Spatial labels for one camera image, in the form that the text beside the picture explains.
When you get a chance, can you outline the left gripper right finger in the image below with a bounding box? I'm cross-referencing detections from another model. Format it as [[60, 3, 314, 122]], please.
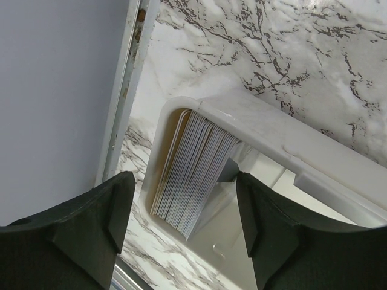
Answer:
[[236, 172, 386, 289]]

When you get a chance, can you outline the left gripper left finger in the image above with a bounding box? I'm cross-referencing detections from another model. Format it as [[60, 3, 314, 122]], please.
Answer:
[[1, 172, 135, 289]]

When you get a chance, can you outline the white rectangular tray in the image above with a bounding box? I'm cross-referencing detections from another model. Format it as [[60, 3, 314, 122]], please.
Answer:
[[140, 91, 386, 289]]

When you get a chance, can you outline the stack of cards in tray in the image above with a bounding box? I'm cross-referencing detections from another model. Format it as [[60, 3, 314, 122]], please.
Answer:
[[151, 109, 240, 239]]

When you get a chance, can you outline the aluminium frame rail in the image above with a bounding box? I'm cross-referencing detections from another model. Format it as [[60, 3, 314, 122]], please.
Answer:
[[94, 1, 160, 186]]

